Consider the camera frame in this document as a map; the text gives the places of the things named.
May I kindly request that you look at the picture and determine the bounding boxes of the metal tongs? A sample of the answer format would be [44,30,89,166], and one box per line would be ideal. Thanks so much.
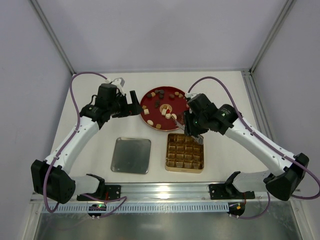
[171,116,204,145]

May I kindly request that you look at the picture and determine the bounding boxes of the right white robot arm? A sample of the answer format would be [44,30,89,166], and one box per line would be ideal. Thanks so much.
[183,93,309,201]

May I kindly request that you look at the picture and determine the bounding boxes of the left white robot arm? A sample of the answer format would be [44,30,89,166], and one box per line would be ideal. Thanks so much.
[31,83,143,204]

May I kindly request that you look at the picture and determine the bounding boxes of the dark heart chocolate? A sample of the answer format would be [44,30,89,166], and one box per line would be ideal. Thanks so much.
[154,100,160,107]

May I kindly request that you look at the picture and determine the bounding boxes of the gold chocolate box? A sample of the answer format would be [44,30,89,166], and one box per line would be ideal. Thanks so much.
[165,133,205,174]

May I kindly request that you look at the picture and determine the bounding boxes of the round red plate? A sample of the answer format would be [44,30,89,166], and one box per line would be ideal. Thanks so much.
[140,86,189,132]

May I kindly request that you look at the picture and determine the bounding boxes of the silver square box lid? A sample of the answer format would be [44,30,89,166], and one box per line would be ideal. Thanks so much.
[110,137,152,175]

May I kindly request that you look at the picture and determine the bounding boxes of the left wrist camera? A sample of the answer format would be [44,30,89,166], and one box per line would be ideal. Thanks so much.
[110,77,125,89]

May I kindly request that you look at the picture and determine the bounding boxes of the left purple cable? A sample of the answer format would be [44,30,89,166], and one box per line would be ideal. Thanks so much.
[43,71,128,218]

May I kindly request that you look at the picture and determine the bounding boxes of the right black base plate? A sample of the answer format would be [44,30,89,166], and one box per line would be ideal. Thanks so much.
[208,183,256,200]

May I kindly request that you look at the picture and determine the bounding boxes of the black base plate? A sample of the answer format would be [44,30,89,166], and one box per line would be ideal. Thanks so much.
[87,184,122,201]
[208,183,256,200]

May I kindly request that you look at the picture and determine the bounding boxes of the aluminium mounting rail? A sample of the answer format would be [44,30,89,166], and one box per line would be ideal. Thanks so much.
[29,180,305,204]

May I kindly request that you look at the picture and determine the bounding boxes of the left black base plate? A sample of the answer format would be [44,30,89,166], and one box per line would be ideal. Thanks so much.
[87,184,122,201]

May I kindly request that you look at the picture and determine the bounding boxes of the white slotted cable duct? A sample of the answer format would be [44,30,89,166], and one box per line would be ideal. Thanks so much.
[55,201,229,214]

